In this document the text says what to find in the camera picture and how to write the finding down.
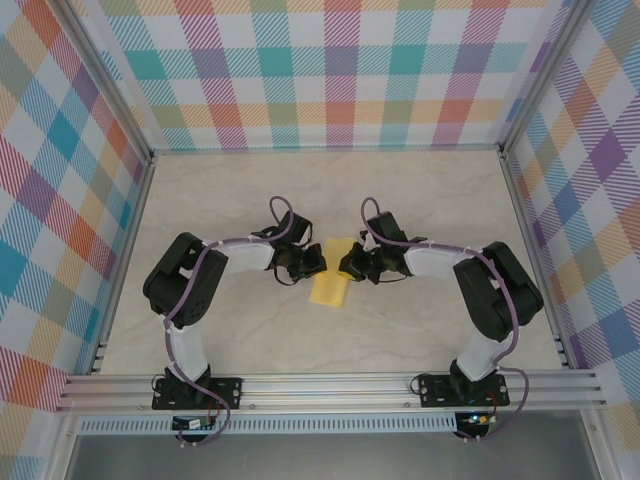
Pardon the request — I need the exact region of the yellow paper sheet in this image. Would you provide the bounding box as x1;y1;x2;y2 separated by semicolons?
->
308;237;354;309

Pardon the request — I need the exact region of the grey metal panel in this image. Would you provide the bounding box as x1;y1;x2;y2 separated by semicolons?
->
64;432;601;480

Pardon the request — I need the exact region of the small green circuit board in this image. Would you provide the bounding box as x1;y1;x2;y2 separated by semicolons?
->
172;416;217;431

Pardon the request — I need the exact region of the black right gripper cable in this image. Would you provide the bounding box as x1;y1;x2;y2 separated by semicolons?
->
369;268;414;287

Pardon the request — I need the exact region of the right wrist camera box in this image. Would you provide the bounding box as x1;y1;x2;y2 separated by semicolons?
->
366;212;406;246

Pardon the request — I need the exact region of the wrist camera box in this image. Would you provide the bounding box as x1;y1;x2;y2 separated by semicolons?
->
276;209;314;246
366;212;406;246

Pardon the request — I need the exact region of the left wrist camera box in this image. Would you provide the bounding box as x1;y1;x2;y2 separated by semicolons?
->
276;209;314;246

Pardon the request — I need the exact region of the wide aluminium frame rail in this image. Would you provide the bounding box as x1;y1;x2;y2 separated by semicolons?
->
55;368;609;414

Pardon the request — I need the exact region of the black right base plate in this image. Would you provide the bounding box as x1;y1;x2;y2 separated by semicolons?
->
418;373;511;409

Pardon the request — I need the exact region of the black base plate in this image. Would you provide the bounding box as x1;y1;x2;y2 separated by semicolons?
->
418;373;511;409
151;377;245;411

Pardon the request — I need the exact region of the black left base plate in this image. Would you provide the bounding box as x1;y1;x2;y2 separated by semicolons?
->
151;377;245;411

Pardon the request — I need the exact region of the slotted grey cable duct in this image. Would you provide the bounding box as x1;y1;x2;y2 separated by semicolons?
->
77;412;459;435

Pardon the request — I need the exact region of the aluminium side rail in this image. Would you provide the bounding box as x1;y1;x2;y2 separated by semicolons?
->
499;149;571;369
87;149;157;376

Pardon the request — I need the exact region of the aluminium frame post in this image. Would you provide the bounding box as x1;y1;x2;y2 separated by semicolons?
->
499;0;591;156
54;0;154;161

